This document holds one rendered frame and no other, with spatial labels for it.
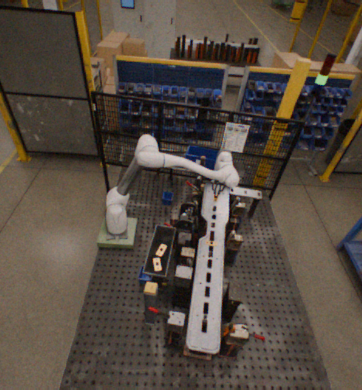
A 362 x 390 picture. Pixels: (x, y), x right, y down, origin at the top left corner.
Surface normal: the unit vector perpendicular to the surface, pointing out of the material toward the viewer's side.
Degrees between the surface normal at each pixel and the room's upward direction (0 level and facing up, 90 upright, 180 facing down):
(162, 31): 90
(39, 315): 0
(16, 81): 91
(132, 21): 90
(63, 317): 0
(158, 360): 0
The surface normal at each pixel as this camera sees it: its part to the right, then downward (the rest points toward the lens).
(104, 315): 0.07, -0.72
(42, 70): -0.04, 0.70
